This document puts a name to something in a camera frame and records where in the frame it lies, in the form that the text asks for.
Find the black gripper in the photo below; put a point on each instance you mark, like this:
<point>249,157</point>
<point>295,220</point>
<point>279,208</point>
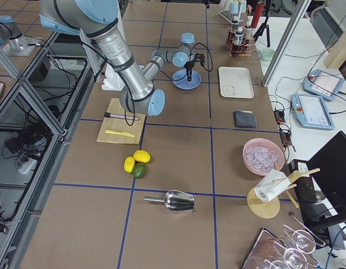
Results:
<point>188,66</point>

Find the blue round plate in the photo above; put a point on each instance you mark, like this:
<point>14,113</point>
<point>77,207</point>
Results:
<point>180,80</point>

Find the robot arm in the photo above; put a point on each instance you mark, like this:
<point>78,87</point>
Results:
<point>98,20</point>

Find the cream bear print tray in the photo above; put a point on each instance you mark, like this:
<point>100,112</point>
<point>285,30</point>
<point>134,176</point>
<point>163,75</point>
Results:
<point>235,82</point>

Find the dark drink bottle front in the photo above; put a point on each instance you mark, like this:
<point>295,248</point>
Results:
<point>238,40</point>

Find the dark drink bottle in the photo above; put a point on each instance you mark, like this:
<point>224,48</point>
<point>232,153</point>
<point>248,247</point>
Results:
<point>247,31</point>
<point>234,24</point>
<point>238,40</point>

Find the dark drink bottle back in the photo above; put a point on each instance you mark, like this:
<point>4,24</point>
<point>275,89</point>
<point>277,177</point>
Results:
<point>234,24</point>

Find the dark drink bottle middle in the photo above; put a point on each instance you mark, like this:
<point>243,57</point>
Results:
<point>247,31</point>

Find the grey folded cloth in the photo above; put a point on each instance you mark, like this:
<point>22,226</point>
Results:
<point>244,119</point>

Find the wooden cutting board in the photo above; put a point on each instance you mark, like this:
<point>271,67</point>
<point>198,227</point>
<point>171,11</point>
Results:
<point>114,130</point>

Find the mint green bowl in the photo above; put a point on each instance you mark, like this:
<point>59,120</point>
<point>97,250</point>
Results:
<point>267,54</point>

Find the steel muddler rod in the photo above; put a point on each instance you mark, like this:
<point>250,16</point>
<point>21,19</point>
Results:
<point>120,116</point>

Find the large yellow lemon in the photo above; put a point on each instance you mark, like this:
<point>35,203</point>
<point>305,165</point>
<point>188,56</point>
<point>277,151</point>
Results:
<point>141,156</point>

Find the red cylinder bottle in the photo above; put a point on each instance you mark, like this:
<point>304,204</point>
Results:
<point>257,12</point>

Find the yellow plastic knife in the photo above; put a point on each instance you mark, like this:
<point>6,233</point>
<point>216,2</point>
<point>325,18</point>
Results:
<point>127,134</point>

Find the small yellow lemon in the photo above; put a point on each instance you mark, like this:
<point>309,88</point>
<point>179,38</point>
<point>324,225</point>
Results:
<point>129,164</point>

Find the green lime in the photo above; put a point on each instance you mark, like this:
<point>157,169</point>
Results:
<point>139,170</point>

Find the pink bowl of ice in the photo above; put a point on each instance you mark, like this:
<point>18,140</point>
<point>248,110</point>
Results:
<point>260,156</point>

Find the blue teach pendant near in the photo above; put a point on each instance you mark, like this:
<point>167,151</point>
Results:
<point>311,112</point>

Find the blue teach pendant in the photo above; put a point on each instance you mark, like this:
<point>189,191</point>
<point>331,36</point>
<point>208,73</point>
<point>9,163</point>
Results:
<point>311,112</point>
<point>323,84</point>

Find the steel ice scoop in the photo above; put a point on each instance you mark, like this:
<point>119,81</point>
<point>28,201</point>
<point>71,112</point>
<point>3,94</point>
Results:
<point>175,201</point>

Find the blue teach pendant far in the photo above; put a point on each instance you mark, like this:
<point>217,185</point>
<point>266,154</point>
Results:
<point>323,84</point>

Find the white paper carton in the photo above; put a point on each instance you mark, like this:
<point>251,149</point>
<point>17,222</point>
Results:
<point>272,185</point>

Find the wooden cup stand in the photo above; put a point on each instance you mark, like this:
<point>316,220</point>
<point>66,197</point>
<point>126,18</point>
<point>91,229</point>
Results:
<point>268,210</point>

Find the black monitor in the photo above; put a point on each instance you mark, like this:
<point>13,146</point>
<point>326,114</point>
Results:
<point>331,160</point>

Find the clear glass rack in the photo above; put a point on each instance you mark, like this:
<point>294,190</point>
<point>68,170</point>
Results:
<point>293,249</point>

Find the copper wire bottle rack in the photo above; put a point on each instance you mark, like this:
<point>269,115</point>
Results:
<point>248,45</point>

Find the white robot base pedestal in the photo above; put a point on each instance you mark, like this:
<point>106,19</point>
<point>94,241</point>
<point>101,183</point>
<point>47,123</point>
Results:
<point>111,75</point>

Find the white wire cup rack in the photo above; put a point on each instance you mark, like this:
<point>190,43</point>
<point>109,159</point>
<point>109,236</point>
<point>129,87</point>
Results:
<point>232,9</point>

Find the black camera tripod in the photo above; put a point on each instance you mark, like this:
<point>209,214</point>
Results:
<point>264,26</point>

